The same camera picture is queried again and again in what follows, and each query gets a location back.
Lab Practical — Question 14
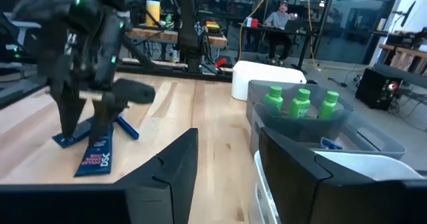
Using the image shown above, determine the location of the small green bottle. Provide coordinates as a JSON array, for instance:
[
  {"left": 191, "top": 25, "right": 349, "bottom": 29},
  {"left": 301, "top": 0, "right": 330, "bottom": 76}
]
[
  {"left": 317, "top": 90, "right": 340, "bottom": 121},
  {"left": 263, "top": 85, "right": 284, "bottom": 113},
  {"left": 288, "top": 88, "right": 312, "bottom": 119}
]

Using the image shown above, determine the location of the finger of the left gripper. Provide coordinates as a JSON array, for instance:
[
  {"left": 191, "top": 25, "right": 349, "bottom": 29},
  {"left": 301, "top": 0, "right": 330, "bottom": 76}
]
[
  {"left": 49, "top": 83, "right": 87, "bottom": 138},
  {"left": 89, "top": 99, "right": 118, "bottom": 142}
]

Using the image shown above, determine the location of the yellow hanging cable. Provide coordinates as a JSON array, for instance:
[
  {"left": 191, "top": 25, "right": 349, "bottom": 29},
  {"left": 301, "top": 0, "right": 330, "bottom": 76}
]
[{"left": 238, "top": 0, "right": 274, "bottom": 61}]

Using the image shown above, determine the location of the dark blue shave tube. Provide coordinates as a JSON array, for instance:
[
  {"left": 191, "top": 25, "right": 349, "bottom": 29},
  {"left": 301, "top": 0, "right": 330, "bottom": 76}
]
[{"left": 51, "top": 116, "right": 95, "bottom": 149}]

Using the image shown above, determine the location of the grey translucent plastic bin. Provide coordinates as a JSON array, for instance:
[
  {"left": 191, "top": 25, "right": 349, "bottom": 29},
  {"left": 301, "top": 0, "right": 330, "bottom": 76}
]
[
  {"left": 250, "top": 110, "right": 407, "bottom": 161},
  {"left": 246, "top": 79, "right": 355, "bottom": 143}
]

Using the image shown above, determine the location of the black desk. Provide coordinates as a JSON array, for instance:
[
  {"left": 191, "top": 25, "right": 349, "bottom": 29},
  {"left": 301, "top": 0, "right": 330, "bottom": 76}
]
[{"left": 240, "top": 23, "right": 318, "bottom": 71}]

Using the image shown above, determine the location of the black case red light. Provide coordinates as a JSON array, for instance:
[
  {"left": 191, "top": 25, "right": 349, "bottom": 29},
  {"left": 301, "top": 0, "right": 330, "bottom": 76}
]
[{"left": 355, "top": 67, "right": 401, "bottom": 111}]

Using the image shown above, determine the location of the light grey plastic bin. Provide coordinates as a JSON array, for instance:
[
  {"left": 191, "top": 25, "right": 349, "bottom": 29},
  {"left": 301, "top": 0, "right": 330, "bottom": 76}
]
[{"left": 248, "top": 149, "right": 425, "bottom": 224}]

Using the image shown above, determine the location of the wooden workbench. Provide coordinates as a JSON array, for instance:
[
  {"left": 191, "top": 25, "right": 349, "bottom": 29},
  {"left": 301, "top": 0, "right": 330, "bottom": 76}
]
[{"left": 126, "top": 25, "right": 228, "bottom": 50}]

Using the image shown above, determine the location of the black metal rig frame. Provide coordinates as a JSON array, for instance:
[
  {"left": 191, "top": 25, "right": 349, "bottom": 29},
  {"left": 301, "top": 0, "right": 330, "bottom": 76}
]
[{"left": 0, "top": 60, "right": 234, "bottom": 110}]

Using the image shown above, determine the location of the yellow canister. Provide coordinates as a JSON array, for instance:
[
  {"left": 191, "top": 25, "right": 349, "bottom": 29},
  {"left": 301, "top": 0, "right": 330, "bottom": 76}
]
[{"left": 145, "top": 0, "right": 161, "bottom": 27}]

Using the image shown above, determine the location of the red yellow box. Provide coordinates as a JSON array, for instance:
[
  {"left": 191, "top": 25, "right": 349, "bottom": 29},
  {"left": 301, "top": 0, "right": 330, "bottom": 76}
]
[{"left": 205, "top": 20, "right": 221, "bottom": 34}]

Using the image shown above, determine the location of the blue disposable razor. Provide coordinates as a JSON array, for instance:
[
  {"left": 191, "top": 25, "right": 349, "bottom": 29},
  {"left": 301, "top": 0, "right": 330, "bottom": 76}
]
[
  {"left": 320, "top": 136, "right": 344, "bottom": 151},
  {"left": 114, "top": 115, "right": 141, "bottom": 141}
]

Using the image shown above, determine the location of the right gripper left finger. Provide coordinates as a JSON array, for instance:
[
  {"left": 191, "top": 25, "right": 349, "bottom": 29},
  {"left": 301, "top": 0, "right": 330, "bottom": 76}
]
[{"left": 125, "top": 127, "right": 200, "bottom": 224}]

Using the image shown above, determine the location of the person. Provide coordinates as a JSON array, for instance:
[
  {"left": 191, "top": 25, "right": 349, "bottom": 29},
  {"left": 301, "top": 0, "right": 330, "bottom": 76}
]
[{"left": 263, "top": 0, "right": 298, "bottom": 65}]

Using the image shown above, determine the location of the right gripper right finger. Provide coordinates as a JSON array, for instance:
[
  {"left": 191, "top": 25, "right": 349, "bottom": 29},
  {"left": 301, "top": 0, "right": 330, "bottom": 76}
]
[{"left": 258, "top": 127, "right": 403, "bottom": 224}]

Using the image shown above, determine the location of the dark blue razor cartridge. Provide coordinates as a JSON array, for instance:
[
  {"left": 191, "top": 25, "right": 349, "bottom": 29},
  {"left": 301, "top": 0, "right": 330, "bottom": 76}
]
[{"left": 73, "top": 123, "right": 115, "bottom": 178}]

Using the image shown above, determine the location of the white plastic bin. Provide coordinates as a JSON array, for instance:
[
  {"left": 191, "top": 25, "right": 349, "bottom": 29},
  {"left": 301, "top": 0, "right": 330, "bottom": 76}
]
[{"left": 231, "top": 60, "right": 307, "bottom": 102}]

